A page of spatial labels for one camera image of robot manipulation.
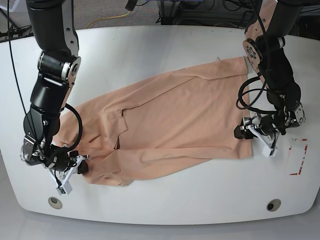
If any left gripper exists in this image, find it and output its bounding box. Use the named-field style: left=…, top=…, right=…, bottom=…
left=233, top=114, right=283, bottom=140

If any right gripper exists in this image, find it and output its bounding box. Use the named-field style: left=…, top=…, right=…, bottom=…
left=46, top=149, right=89, bottom=175

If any peach T-shirt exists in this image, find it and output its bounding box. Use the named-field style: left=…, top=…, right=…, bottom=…
left=52, top=56, right=254, bottom=188

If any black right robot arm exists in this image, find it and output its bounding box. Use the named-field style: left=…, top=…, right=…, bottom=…
left=21, top=0, right=81, bottom=172

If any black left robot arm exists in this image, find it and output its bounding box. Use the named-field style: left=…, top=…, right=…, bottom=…
left=236, top=0, right=306, bottom=137

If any red tape rectangle marking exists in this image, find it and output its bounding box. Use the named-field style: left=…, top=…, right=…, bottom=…
left=287, top=138, right=308, bottom=176

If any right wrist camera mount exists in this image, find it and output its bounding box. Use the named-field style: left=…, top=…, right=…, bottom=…
left=48, top=155, right=90, bottom=196

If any left table cable grommet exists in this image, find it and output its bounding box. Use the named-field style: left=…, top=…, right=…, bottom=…
left=48, top=197, right=63, bottom=210

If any table cable grommet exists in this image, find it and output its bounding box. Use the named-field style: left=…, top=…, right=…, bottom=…
left=266, top=199, right=282, bottom=212
left=48, top=197, right=63, bottom=210

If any right table cable grommet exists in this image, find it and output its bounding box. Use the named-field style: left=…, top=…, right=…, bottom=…
left=266, top=199, right=282, bottom=212

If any yellow cable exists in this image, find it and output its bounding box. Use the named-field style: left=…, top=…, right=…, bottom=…
left=85, top=7, right=132, bottom=30

